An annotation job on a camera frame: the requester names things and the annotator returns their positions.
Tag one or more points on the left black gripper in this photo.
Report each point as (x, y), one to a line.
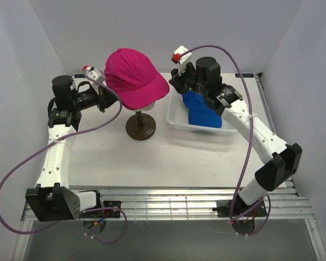
(105, 97)

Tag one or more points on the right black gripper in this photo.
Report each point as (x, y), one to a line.
(175, 80)

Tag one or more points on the pink cap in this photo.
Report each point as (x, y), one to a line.
(132, 76)

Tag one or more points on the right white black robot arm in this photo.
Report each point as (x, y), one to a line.
(280, 159)

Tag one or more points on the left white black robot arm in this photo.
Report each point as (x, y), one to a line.
(51, 199)

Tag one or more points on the white plastic basket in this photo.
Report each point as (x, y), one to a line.
(177, 117)

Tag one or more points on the cream foam mannequin head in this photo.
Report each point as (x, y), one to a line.
(141, 105)

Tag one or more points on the blue cap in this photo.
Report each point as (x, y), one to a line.
(199, 113)

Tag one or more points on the brown round wooden stand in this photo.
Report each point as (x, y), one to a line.
(140, 126)

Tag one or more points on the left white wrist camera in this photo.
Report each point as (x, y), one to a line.
(94, 76)

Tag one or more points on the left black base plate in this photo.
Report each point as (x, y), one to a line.
(111, 213)

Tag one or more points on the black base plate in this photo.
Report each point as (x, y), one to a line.
(111, 213)
(222, 209)

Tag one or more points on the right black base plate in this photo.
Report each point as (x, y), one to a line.
(222, 209)

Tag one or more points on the aluminium rail frame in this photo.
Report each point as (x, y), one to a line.
(174, 175)

